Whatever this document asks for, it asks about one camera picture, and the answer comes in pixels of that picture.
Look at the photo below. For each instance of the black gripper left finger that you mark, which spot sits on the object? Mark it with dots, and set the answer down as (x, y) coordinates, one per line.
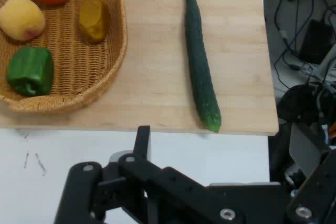
(157, 182)

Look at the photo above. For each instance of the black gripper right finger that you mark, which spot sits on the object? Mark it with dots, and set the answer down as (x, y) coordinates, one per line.
(320, 195)

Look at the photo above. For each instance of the yellow-brown potato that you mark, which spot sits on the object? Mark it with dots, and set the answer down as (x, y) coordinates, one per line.
(93, 20)

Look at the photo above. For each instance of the grey metal panel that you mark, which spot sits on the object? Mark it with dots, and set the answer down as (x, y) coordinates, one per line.
(304, 145)

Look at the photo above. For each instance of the black round device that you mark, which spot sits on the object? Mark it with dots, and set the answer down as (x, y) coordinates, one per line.
(296, 103)

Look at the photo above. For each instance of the wooden cutting board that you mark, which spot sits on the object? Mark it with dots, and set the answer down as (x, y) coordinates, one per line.
(157, 64)

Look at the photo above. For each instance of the long dark green cucumber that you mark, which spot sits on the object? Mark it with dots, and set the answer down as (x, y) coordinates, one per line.
(199, 64)

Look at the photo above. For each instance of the woven wicker basket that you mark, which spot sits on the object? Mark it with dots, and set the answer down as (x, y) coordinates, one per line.
(78, 72)

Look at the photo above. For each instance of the black box on floor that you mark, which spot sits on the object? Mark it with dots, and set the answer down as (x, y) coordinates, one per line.
(316, 41)

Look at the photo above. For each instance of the green bell pepper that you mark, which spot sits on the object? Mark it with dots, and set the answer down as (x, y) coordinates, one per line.
(30, 70)

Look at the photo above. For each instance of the pale yellow peach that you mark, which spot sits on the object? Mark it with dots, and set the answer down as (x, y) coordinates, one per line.
(21, 19)

